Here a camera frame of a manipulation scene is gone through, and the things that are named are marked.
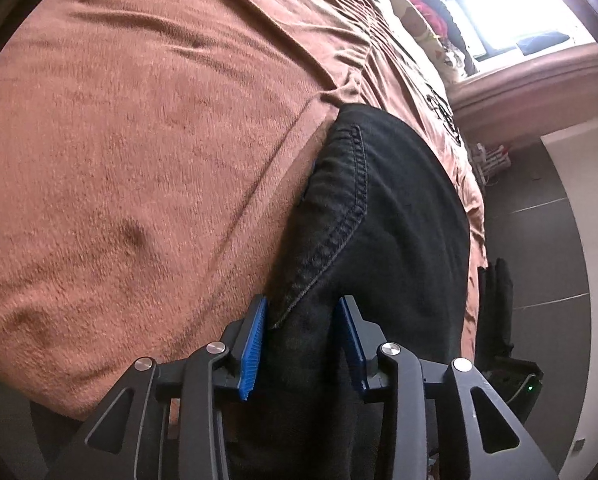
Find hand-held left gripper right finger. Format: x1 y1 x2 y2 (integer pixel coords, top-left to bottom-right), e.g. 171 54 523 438
333 296 560 480

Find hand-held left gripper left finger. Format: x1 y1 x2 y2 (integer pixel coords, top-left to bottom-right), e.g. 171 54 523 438
46 295 270 480

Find black pants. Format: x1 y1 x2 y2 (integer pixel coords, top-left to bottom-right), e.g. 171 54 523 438
226 102 473 480

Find stack of dark folded clothes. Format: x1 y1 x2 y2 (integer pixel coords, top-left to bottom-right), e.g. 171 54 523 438
476 257 516 367

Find brown fleece blanket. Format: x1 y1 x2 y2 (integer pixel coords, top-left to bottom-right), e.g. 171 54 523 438
0 0 487 421

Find brown curtain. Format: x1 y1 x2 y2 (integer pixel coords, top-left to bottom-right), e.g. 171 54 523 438
449 42 598 137

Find pile of clothes on windowsill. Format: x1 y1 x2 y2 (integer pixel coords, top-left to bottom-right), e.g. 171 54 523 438
374 0 480 82

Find window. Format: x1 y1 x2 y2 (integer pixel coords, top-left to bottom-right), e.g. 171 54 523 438
426 0 598 63

